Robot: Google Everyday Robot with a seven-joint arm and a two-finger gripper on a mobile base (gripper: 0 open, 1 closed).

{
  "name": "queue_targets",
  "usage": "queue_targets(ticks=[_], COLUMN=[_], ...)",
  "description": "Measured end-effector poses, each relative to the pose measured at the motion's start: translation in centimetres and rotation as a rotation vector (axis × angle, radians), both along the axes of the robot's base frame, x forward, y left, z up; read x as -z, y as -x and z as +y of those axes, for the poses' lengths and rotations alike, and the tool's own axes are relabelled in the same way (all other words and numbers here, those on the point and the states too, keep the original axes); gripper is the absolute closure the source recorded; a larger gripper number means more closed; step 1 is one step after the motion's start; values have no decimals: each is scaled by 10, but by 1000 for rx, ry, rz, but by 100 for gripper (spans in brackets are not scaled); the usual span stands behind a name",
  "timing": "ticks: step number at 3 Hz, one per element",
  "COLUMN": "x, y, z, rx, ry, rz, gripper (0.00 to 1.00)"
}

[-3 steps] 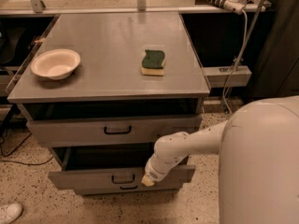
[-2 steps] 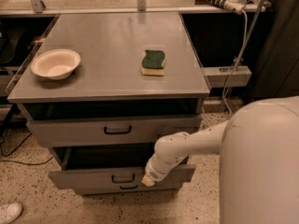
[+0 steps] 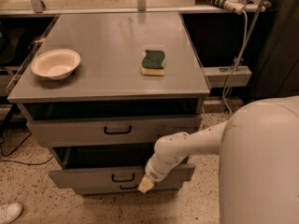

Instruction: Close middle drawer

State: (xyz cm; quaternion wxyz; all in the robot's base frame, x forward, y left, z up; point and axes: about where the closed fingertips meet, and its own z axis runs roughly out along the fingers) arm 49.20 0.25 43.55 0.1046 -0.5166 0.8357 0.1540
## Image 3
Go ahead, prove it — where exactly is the white sneaker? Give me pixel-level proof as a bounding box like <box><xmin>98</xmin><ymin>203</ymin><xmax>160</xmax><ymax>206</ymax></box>
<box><xmin>0</xmin><ymin>203</ymin><xmax>23</xmax><ymax>224</ymax></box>

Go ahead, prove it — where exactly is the grey drawer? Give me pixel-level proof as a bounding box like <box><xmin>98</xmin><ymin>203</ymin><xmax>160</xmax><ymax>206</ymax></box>
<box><xmin>48</xmin><ymin>145</ymin><xmax>196</xmax><ymax>189</ymax></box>
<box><xmin>27</xmin><ymin>115</ymin><xmax>202</xmax><ymax>147</ymax></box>
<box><xmin>72</xmin><ymin>179</ymin><xmax>183</xmax><ymax>195</ymax></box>

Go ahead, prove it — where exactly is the striped wrapped hose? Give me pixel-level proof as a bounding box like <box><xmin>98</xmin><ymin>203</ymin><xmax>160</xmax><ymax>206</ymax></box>
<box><xmin>195</xmin><ymin>0</ymin><xmax>247</xmax><ymax>16</ymax></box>

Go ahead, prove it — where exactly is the white bowl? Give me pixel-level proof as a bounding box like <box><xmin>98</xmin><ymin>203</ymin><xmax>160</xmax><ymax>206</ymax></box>
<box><xmin>31</xmin><ymin>49</ymin><xmax>81</xmax><ymax>80</ymax></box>

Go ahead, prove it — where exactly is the green yellow sponge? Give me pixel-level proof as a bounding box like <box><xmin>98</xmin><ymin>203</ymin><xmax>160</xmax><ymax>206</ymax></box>
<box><xmin>141</xmin><ymin>49</ymin><xmax>165</xmax><ymax>76</ymax></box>

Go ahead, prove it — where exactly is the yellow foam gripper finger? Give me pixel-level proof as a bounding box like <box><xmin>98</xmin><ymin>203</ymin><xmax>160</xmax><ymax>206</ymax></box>
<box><xmin>138</xmin><ymin>175</ymin><xmax>154</xmax><ymax>193</ymax></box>

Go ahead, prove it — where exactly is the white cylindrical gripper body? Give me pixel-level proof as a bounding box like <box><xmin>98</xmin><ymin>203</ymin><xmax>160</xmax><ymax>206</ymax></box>
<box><xmin>145</xmin><ymin>154</ymin><xmax>178</xmax><ymax>182</ymax></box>

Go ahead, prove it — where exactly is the white cable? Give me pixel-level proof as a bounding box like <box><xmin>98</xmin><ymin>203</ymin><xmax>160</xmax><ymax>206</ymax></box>
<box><xmin>202</xmin><ymin>9</ymin><xmax>249</xmax><ymax>129</ymax></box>

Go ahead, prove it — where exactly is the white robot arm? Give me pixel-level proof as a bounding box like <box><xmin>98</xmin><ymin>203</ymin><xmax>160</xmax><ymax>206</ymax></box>
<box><xmin>139</xmin><ymin>96</ymin><xmax>299</xmax><ymax>224</ymax></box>

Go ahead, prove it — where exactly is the grey bottom drawer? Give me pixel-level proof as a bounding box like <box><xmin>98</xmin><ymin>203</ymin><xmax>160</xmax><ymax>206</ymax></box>
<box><xmin>72</xmin><ymin>179</ymin><xmax>183</xmax><ymax>195</ymax></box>

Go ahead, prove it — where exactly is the grey metal cabinet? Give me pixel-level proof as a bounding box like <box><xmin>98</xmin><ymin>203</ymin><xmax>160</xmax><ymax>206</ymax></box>
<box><xmin>7</xmin><ymin>12</ymin><xmax>211</xmax><ymax>173</ymax></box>

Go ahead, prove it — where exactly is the black floor cable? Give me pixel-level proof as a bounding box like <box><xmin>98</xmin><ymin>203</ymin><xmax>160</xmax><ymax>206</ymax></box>
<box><xmin>0</xmin><ymin>131</ymin><xmax>54</xmax><ymax>166</ymax></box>

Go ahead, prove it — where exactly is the grey top drawer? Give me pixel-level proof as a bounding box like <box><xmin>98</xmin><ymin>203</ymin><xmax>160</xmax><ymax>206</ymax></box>
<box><xmin>27</xmin><ymin>115</ymin><xmax>202</xmax><ymax>147</ymax></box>

